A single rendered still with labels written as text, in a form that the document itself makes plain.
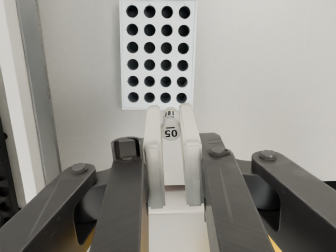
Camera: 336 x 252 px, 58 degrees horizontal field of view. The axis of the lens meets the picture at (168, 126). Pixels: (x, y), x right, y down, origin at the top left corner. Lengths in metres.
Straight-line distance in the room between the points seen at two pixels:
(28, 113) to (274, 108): 0.30
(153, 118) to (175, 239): 0.24
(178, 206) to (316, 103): 0.23
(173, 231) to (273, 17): 0.29
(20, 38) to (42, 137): 0.09
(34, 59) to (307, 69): 0.32
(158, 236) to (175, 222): 0.03
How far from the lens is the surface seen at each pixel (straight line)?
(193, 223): 0.40
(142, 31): 0.35
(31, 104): 0.30
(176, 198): 0.45
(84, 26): 0.40
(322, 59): 0.44
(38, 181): 0.32
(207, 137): 0.15
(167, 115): 0.21
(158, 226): 0.40
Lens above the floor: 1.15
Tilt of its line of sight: 72 degrees down
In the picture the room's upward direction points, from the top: 177 degrees clockwise
